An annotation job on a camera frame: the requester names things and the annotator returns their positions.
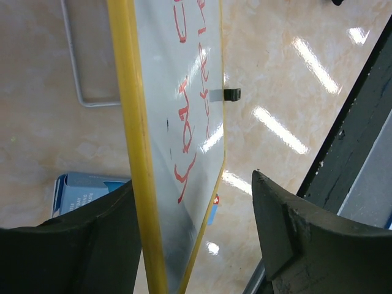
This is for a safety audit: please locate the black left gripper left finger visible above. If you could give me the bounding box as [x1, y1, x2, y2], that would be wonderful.
[1, 182, 141, 293]

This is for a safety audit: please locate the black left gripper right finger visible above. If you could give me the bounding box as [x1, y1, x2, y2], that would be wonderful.
[252, 170, 391, 293]

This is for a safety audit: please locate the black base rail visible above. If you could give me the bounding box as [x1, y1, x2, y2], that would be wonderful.
[246, 24, 391, 293]

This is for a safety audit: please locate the grey wire board stand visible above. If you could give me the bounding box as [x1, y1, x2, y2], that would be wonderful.
[60, 0, 243, 108]

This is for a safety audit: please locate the yellow framed whiteboard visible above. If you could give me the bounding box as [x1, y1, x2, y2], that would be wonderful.
[107, 1, 225, 293]

